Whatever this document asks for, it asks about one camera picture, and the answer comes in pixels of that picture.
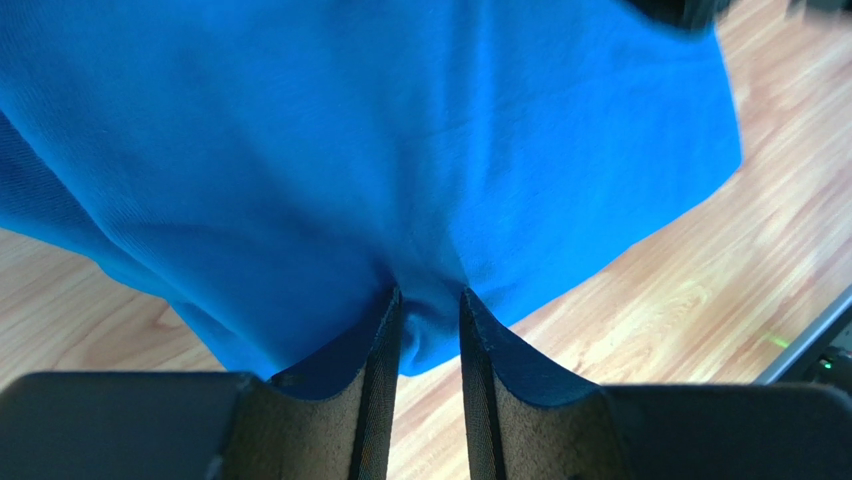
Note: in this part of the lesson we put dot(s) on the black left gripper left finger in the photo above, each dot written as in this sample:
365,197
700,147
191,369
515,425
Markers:
327,417

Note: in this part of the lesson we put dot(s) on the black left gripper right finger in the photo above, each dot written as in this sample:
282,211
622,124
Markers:
527,417

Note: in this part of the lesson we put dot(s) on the blue t shirt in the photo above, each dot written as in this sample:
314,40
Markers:
270,167

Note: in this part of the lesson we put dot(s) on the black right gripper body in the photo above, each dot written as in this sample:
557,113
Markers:
685,16

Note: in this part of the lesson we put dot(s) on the aluminium frame rail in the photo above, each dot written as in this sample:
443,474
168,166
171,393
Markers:
821,353

